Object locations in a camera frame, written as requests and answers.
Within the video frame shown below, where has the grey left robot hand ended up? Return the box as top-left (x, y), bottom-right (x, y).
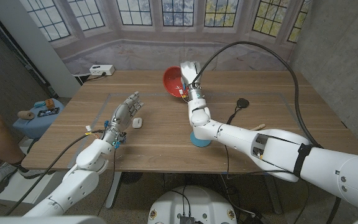
top-left (103, 91), bottom-right (145, 149)

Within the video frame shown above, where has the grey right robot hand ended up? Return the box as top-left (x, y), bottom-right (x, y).
top-left (180, 60), bottom-right (205, 102)

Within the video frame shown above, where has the red bowl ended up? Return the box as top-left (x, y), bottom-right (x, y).
top-left (162, 65), bottom-right (190, 99)

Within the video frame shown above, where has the blue round lid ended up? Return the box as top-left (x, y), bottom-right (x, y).
top-left (190, 130), bottom-right (213, 148)

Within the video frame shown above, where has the white power strip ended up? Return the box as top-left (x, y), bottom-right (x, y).
top-left (89, 64), bottom-right (116, 77)

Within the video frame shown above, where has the printed window backdrop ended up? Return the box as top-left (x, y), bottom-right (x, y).
top-left (19, 0), bottom-right (312, 75)

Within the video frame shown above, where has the black round fan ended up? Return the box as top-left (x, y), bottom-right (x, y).
top-left (122, 172), bottom-right (144, 185)

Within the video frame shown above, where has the grey table leg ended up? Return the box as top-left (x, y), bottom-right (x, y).
top-left (262, 174), bottom-right (284, 215)
top-left (105, 172), bottom-right (124, 209)

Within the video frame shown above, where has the black remote control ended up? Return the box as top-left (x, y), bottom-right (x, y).
top-left (37, 107), bottom-right (60, 118)

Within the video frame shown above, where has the light blue stool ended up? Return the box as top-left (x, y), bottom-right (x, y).
top-left (12, 98), bottom-right (65, 140)

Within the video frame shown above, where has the brown twine ball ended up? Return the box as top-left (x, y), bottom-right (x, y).
top-left (17, 110), bottom-right (35, 121)

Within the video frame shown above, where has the white column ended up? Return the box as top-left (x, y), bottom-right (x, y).
top-left (0, 0), bottom-right (82, 99)

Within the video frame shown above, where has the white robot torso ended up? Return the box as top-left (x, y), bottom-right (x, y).
top-left (147, 185), bottom-right (238, 224)

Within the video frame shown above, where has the grey finned torso module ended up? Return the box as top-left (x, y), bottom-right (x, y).
top-left (178, 214), bottom-right (197, 224)

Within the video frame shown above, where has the white floor mat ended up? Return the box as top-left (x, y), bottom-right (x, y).
top-left (0, 146), bottom-right (62, 203)

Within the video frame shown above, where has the black power strip cable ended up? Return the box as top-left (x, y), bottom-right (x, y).
top-left (81, 72), bottom-right (108, 85)

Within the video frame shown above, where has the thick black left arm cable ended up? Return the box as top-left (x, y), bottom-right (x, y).
top-left (4, 130), bottom-right (105, 216)

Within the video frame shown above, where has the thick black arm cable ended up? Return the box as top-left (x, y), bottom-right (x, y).
top-left (191, 40), bottom-right (343, 224)
top-left (4, 130), bottom-right (105, 216)

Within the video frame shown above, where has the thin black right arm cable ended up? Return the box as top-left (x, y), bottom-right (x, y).
top-left (224, 144), bottom-right (310, 224)

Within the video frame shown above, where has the black torso cable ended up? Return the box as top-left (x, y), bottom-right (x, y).
top-left (168, 185), bottom-right (193, 216)

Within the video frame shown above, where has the white floor cable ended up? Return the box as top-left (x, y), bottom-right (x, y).
top-left (221, 174), bottom-right (257, 218)

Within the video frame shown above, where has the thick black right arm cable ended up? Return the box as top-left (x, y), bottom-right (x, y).
top-left (191, 40), bottom-right (343, 224)

